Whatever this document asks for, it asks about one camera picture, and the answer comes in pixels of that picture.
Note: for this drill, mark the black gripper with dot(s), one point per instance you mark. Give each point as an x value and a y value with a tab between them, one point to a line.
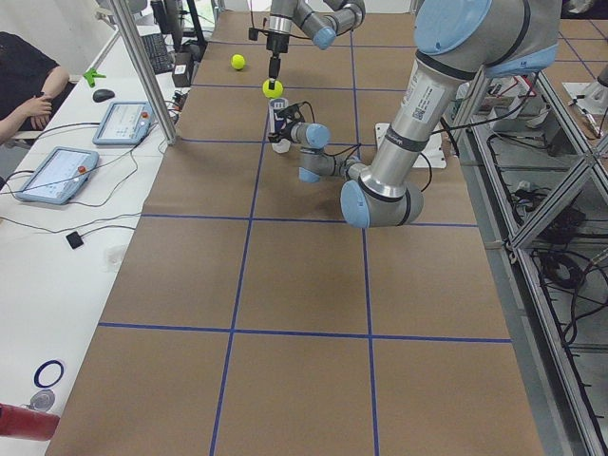
275	43
284	131

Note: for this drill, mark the clear tennis ball can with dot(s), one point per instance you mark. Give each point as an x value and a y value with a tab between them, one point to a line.
276	123

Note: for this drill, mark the yellow tennis ball with logo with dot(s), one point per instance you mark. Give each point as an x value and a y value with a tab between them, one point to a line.
238	62

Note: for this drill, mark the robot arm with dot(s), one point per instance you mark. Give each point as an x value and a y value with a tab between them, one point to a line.
321	29
455	40

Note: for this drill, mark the black box with label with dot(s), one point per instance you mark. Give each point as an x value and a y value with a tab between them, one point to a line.
183	69

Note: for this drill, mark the black keyboard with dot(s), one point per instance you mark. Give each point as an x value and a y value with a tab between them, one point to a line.
157	53

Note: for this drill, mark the far teach pendant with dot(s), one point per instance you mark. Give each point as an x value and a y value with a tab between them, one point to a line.
124	123

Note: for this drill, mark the teach pendant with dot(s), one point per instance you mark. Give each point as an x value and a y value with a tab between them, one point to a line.
124	123
60	176

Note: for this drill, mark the black computer mouse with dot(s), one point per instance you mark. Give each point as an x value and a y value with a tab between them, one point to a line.
102	95

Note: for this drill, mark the green clamp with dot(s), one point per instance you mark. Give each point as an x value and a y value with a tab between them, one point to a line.
92	75

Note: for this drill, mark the near teach pendant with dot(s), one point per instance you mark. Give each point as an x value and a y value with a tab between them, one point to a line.
60	176

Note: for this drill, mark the small black square device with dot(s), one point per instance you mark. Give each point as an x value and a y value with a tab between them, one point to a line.
74	240

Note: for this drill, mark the seated person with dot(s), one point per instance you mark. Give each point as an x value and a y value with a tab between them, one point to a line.
33	87

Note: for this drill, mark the metal round lid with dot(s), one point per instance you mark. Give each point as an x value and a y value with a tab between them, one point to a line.
42	401

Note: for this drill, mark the red cylinder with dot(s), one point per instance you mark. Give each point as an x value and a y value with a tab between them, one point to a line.
24	423

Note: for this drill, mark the aluminium frame post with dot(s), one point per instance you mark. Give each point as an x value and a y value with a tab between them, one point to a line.
124	57

